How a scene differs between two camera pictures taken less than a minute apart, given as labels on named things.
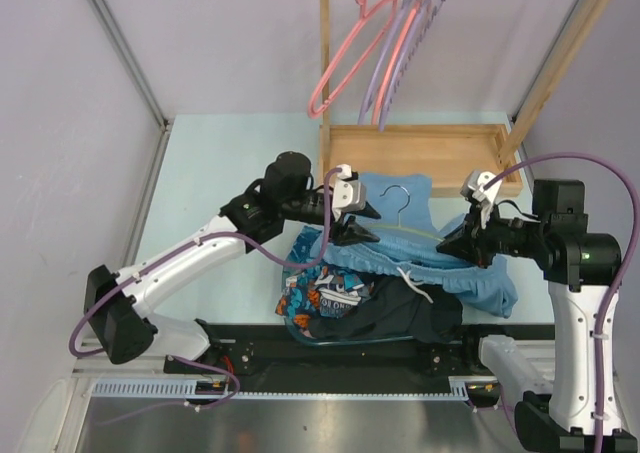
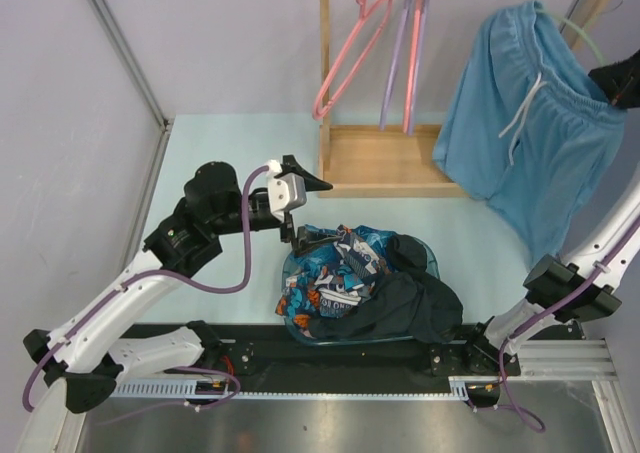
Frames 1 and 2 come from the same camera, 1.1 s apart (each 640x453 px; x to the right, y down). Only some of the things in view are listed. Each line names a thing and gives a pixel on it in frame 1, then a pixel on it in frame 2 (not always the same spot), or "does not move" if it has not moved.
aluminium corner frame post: x=123 y=47 does not move
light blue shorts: x=409 y=245 to x=525 y=127
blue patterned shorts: x=318 y=291 does not move
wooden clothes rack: x=457 y=157 does not move
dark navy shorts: x=398 y=306 does not move
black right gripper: x=471 y=240 to x=621 y=81
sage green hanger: x=399 y=225 to x=574 y=23
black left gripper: x=351 y=233 to x=305 y=238
